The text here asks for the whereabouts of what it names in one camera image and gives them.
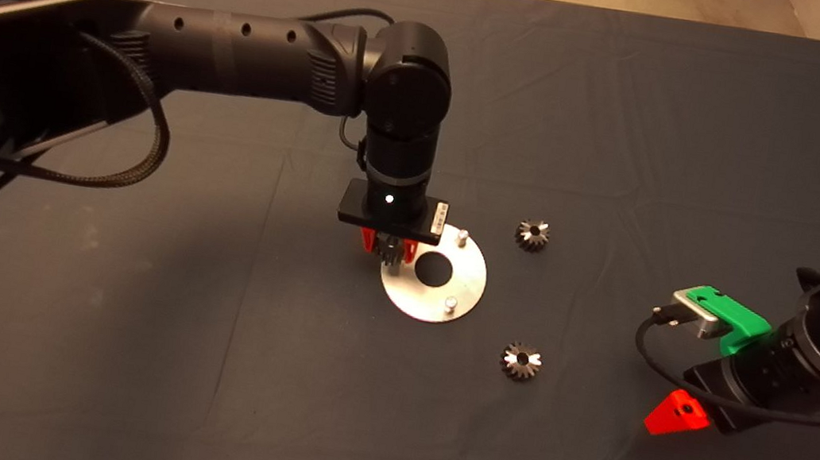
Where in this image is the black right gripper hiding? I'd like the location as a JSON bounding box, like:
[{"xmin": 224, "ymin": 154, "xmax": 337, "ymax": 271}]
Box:
[{"xmin": 642, "ymin": 301, "xmax": 820, "ymax": 458}]

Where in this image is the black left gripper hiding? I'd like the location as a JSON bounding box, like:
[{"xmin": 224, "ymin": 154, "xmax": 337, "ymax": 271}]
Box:
[{"xmin": 332, "ymin": 164, "xmax": 454, "ymax": 267}]

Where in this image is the round metal carrier plate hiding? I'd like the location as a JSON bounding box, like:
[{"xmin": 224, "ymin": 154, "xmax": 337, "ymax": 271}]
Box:
[{"xmin": 374, "ymin": 215, "xmax": 495, "ymax": 331}]

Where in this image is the dark grey table cloth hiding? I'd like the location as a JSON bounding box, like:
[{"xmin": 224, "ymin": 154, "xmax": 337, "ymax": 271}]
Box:
[{"xmin": 0, "ymin": 0, "xmax": 820, "ymax": 460}]

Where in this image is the silver right camera box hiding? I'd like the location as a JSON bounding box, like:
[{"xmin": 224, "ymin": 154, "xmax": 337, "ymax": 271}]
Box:
[{"xmin": 667, "ymin": 287, "xmax": 734, "ymax": 343}]

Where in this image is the thin black right cable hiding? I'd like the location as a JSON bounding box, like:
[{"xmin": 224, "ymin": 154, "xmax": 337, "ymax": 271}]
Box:
[{"xmin": 627, "ymin": 299, "xmax": 820, "ymax": 427}]

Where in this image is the green right camera mount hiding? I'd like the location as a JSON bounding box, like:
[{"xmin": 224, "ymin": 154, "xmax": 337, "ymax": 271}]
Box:
[{"xmin": 678, "ymin": 283, "xmax": 777, "ymax": 363}]

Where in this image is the braided black left cable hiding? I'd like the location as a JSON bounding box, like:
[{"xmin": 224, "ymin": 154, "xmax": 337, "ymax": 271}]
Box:
[{"xmin": 0, "ymin": 20, "xmax": 184, "ymax": 203}]

